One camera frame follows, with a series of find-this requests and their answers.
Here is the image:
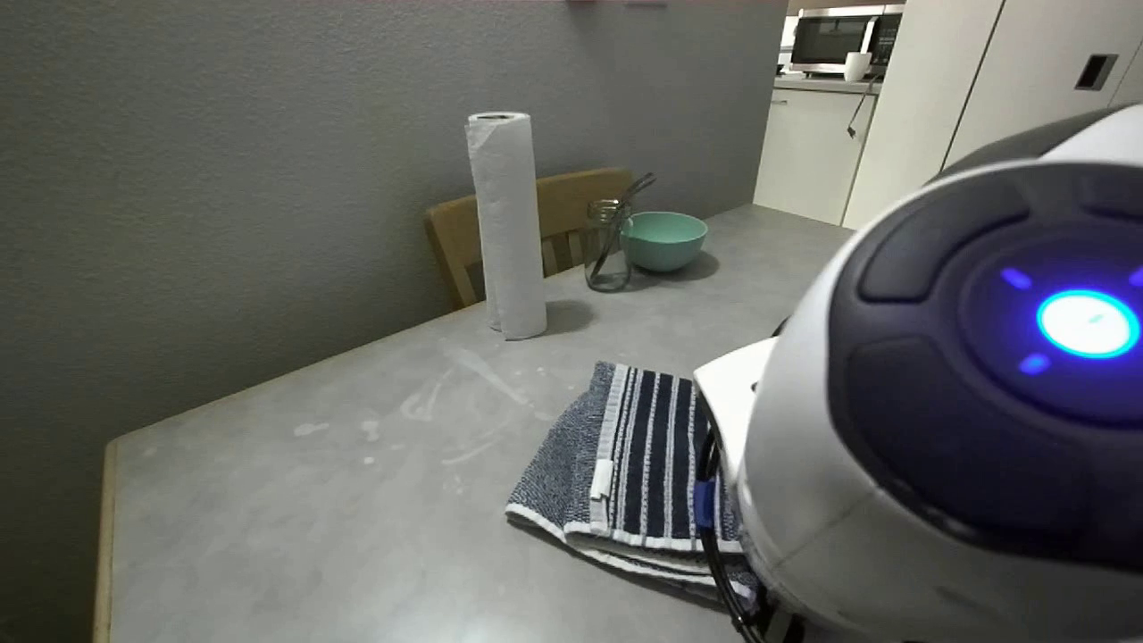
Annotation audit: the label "mint green bowl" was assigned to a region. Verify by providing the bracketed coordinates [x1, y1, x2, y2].
[625, 210, 708, 272]

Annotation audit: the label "clear glass jar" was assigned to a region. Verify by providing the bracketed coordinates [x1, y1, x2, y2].
[587, 172, 657, 293]

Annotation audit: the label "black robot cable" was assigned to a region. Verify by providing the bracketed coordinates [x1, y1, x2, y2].
[689, 405, 779, 643]

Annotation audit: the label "white kitchen cabinets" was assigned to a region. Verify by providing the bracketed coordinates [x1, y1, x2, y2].
[754, 0, 1143, 228]

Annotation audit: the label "white paper towel roll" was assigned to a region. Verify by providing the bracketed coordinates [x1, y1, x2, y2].
[465, 111, 546, 341]

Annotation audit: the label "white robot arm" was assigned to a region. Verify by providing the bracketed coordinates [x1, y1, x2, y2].
[697, 103, 1143, 643]

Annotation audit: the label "blue striped towel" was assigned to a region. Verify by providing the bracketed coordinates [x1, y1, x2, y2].
[502, 360, 716, 599]

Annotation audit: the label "microwave oven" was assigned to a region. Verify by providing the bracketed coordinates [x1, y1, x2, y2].
[790, 3, 904, 80]

